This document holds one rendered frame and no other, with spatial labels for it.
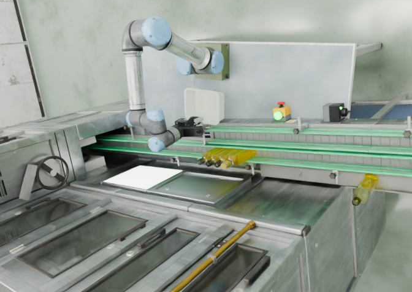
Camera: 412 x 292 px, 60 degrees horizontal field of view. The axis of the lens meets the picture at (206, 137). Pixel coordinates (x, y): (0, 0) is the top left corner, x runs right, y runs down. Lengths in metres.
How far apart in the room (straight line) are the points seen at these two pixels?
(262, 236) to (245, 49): 1.07
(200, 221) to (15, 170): 1.21
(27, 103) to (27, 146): 3.05
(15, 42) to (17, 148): 3.23
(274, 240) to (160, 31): 0.97
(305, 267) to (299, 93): 0.90
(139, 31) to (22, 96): 3.93
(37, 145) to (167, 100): 0.87
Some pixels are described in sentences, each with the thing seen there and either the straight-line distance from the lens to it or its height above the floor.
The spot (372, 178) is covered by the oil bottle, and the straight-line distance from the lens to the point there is 1.77.
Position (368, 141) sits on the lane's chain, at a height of 0.88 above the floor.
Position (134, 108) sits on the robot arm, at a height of 1.44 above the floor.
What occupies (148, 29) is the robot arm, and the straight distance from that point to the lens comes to 1.56.
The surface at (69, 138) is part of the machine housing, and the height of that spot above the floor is 1.31.
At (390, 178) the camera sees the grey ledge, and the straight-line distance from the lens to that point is 1.80.
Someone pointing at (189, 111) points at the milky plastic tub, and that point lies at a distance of 1.93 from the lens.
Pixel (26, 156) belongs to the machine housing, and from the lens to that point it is 2.40.
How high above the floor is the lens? 2.52
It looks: 49 degrees down
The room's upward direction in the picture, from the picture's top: 114 degrees counter-clockwise
